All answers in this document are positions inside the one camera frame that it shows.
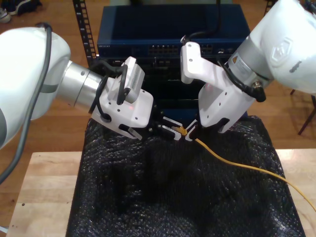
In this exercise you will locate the black rack server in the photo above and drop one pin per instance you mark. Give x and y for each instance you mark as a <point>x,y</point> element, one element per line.
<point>163,64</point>

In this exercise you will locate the black bubble mat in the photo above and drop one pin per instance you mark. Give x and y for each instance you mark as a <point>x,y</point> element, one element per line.
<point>172,197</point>

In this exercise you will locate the dark sneaker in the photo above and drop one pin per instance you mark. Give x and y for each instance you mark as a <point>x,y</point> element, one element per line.
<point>22,6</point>

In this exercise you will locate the white sneaker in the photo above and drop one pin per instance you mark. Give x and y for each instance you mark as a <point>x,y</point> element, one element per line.
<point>4,16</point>

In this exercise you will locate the dark red chair frame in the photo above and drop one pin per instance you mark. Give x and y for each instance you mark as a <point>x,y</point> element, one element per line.
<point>307,121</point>

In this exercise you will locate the blue network switch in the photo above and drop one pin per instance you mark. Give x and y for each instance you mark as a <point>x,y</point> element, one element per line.
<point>148,24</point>

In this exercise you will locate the black perforated rack post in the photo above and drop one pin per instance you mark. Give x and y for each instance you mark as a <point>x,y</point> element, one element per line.
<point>268,5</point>
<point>84,24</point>

